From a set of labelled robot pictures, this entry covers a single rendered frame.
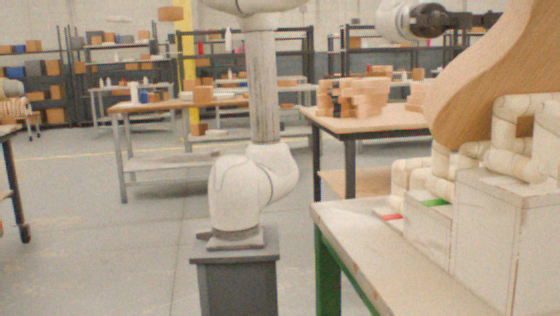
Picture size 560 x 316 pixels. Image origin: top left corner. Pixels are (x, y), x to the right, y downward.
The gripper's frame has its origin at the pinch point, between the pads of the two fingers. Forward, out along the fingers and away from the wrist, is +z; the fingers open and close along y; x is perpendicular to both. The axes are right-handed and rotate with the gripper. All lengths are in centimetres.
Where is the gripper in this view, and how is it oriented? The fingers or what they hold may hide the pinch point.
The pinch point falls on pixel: (480, 20)
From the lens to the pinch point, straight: 88.5
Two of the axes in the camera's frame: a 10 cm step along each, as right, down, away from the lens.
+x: -0.3, -9.5, -3.0
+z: 1.8, 2.9, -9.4
